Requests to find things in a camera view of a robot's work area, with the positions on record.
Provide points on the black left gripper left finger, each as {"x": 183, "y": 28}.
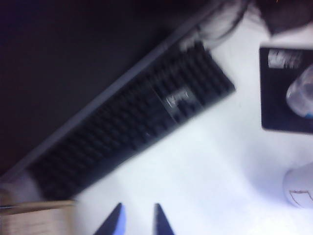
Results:
{"x": 112, "y": 222}

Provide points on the black computer keyboard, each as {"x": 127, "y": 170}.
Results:
{"x": 134, "y": 117}

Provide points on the black mouse pad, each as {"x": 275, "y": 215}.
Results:
{"x": 271, "y": 98}

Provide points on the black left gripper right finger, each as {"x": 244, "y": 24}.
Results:
{"x": 162, "y": 222}

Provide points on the white ceramic cup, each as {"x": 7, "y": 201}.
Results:
{"x": 298, "y": 181}

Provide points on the large black computer monitor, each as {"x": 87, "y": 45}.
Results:
{"x": 61, "y": 61}

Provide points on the beige canvas tent calendar stand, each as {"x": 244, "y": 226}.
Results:
{"x": 36, "y": 218}

